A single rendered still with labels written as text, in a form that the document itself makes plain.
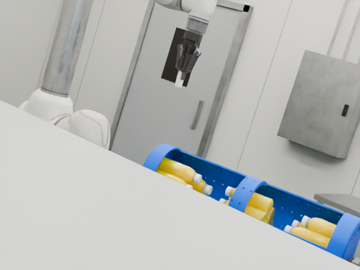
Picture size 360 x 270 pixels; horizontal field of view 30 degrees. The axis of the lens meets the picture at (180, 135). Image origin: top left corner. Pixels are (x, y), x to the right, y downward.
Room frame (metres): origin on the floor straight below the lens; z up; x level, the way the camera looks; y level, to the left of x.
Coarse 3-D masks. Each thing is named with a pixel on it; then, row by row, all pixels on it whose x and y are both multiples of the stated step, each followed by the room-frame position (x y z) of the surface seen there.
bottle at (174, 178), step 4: (160, 172) 2.74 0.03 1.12; (164, 172) 2.74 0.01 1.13; (168, 172) 2.75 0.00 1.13; (168, 176) 2.72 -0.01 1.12; (172, 176) 2.72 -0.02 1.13; (176, 176) 2.72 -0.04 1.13; (176, 180) 2.70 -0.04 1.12; (180, 180) 2.70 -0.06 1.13; (184, 184) 2.70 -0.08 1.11; (188, 184) 2.72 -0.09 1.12
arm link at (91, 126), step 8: (80, 112) 2.28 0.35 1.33; (88, 112) 2.29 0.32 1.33; (96, 112) 2.34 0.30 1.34; (64, 120) 2.31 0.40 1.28; (72, 120) 2.27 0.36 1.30; (80, 120) 2.25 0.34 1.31; (88, 120) 2.25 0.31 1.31; (96, 120) 2.26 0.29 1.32; (104, 120) 2.29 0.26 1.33; (64, 128) 2.27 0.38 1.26; (72, 128) 2.25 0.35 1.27; (80, 128) 2.24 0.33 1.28; (88, 128) 2.24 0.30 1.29; (96, 128) 2.25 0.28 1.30; (104, 128) 2.28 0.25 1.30; (80, 136) 2.23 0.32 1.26; (88, 136) 2.24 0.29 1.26; (96, 136) 2.25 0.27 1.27; (104, 136) 2.27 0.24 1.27; (96, 144) 2.25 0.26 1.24; (104, 144) 2.27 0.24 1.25
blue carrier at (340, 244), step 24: (168, 144) 2.83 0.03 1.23; (192, 168) 2.89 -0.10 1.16; (216, 168) 2.81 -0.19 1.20; (216, 192) 2.85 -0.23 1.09; (240, 192) 2.56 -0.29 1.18; (264, 192) 2.74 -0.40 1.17; (288, 192) 2.65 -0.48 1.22; (288, 216) 2.72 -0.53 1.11; (312, 216) 2.67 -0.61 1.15; (336, 216) 2.60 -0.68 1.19; (336, 240) 2.38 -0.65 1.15
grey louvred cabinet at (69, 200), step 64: (0, 128) 0.98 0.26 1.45; (0, 192) 0.66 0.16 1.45; (64, 192) 0.74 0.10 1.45; (128, 192) 0.83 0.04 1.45; (192, 192) 0.95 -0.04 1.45; (0, 256) 0.50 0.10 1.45; (64, 256) 0.54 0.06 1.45; (128, 256) 0.59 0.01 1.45; (192, 256) 0.65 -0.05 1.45; (256, 256) 0.72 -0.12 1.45; (320, 256) 0.81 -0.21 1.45
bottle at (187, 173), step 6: (162, 162) 2.78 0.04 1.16; (168, 162) 2.78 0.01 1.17; (174, 162) 2.78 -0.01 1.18; (162, 168) 2.78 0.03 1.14; (168, 168) 2.77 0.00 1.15; (174, 168) 2.76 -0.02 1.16; (180, 168) 2.75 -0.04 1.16; (186, 168) 2.75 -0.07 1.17; (174, 174) 2.76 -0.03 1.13; (180, 174) 2.74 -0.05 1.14; (186, 174) 2.73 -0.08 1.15; (192, 174) 2.74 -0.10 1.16; (186, 180) 2.74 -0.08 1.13; (192, 180) 2.73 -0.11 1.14
